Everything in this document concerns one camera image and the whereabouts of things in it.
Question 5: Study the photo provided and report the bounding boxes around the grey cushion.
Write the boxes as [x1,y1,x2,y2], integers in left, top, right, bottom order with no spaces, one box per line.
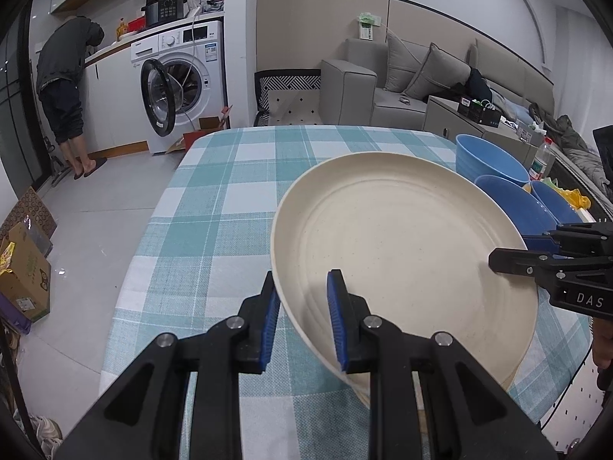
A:
[383,33,429,94]
[405,43,472,104]

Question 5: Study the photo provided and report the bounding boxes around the white lower cabinet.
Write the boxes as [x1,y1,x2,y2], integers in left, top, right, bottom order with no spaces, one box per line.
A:
[79,48,149,159]

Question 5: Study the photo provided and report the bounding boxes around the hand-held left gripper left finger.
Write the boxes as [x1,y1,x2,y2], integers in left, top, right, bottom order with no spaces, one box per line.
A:
[55,271,282,460]

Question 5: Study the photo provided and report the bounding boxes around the person's right hand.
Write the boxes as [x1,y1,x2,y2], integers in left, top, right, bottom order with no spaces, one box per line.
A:
[590,319,613,391]

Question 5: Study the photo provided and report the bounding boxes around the yellow plastic bag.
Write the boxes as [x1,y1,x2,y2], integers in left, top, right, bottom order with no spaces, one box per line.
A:
[556,188,592,210]

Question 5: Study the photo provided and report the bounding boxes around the black cardboard box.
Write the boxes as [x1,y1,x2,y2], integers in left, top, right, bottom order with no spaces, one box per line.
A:
[457,97,503,125]

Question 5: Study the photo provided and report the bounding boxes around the dark glass door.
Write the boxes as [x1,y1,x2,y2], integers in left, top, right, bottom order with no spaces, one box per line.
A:
[0,10,49,192]

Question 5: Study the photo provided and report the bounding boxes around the grey nightstand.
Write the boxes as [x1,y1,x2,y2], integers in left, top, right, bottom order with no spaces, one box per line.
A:
[422,96,542,168]

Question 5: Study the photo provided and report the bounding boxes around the black pressure cooker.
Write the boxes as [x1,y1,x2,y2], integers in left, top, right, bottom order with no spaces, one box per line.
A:
[141,0,187,28]

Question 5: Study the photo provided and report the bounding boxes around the cream plate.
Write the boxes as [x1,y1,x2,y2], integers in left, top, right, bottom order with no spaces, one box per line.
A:
[357,345,533,410]
[269,152,539,410]

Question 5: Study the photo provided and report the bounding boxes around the black bag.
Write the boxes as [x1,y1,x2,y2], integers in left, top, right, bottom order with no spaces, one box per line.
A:
[467,68,494,104]

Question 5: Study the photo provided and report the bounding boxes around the purple bag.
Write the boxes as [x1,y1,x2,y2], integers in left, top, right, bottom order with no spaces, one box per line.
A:
[0,292,32,336]

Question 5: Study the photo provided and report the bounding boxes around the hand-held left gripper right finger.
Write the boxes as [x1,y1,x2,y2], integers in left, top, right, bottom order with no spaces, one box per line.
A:
[326,268,559,460]

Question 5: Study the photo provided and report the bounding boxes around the teal checked tablecloth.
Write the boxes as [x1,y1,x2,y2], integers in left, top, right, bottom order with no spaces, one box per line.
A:
[98,125,595,460]

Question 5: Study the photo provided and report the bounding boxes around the blue bowl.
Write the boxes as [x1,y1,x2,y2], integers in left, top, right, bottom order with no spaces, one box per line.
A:
[455,134,531,189]
[531,179,586,226]
[474,175,559,250]

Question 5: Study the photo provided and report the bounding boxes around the grey sofa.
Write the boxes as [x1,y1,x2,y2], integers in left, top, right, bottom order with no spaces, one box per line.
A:
[320,37,556,128]

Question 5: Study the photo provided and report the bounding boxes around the white washing machine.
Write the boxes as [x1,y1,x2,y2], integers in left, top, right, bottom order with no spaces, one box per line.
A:
[130,19,228,154]

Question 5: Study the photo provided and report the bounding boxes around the metal floor stand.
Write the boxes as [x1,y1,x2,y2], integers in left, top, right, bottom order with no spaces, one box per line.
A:
[43,134,72,185]

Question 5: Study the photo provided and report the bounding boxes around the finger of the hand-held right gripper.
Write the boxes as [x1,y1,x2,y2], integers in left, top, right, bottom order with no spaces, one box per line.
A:
[521,223,608,258]
[488,248,568,281]

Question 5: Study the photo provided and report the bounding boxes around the dark grey jacket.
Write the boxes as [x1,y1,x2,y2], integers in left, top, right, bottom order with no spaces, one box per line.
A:
[529,103,609,187]

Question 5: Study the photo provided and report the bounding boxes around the white sneakers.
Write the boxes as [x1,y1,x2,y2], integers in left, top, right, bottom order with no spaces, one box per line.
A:
[12,409,63,456]

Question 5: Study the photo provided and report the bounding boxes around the printed brown cardboard box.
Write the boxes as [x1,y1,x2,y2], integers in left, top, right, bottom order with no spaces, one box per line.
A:
[0,223,52,323]

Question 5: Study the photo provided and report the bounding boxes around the red cardboard box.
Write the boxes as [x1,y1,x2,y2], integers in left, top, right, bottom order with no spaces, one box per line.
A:
[165,104,233,154]

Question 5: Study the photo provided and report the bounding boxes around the clear water bottle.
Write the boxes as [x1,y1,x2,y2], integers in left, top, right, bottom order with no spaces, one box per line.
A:
[528,138,554,182]

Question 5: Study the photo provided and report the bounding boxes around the brown patterned cardboard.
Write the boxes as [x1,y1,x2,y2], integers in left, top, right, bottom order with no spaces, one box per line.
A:
[0,186,58,250]

